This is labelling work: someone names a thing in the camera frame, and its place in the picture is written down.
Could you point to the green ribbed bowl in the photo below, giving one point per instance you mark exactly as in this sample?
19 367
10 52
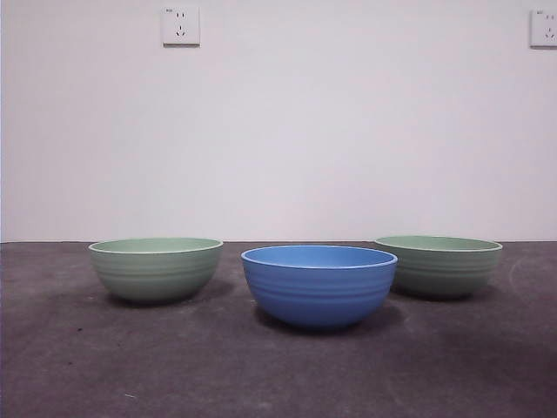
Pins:
452 274
154 274

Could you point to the blue ribbed bowl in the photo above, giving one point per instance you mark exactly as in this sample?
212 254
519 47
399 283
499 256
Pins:
317 296

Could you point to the white wall socket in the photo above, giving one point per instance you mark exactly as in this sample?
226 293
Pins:
181 26
544 28

